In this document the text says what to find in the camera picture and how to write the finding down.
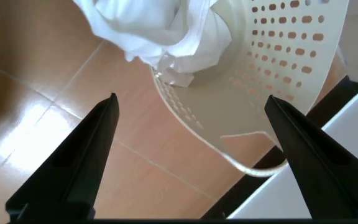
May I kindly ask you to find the white garment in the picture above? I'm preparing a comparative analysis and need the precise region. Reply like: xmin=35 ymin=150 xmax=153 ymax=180
xmin=72 ymin=0 xmax=232 ymax=88

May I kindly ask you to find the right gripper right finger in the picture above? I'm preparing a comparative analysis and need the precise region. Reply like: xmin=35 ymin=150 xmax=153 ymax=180
xmin=264 ymin=94 xmax=358 ymax=218

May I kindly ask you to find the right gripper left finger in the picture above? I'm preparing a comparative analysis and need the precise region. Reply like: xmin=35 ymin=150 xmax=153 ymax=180
xmin=5 ymin=92 xmax=121 ymax=218

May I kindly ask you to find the white laundry basket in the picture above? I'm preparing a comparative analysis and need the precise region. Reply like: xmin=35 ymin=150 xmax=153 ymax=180
xmin=150 ymin=0 xmax=351 ymax=178

